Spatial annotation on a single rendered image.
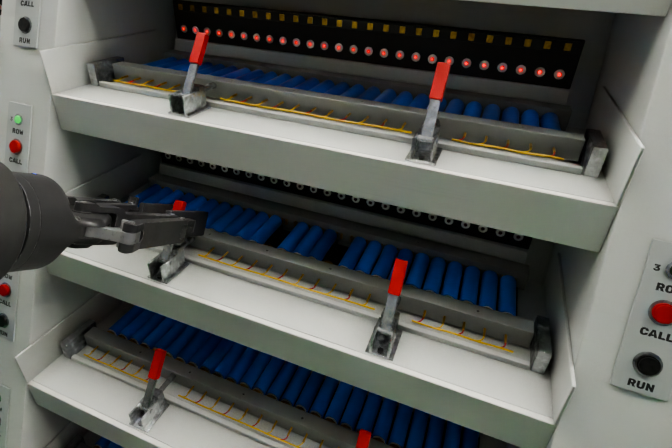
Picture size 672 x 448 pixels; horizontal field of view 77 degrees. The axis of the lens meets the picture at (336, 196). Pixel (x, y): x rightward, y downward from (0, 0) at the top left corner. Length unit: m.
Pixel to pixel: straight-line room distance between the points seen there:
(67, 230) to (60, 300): 0.34
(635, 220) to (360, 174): 0.23
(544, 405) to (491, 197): 0.19
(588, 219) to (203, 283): 0.40
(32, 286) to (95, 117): 0.24
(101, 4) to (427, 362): 0.58
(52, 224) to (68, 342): 0.37
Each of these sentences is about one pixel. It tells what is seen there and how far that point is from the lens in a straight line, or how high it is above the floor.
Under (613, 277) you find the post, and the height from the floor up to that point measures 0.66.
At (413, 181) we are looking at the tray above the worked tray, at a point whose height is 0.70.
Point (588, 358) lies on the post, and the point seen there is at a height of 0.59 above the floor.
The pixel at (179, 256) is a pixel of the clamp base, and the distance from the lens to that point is 0.54.
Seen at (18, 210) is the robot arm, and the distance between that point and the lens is 0.35.
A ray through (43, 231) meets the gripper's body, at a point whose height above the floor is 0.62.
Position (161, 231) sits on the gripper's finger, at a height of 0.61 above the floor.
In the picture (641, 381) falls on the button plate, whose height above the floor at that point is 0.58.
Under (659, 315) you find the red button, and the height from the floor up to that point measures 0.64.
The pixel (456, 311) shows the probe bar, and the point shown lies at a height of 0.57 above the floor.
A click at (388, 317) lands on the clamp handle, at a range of 0.44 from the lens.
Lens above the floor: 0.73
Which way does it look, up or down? 8 degrees down
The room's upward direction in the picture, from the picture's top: 11 degrees clockwise
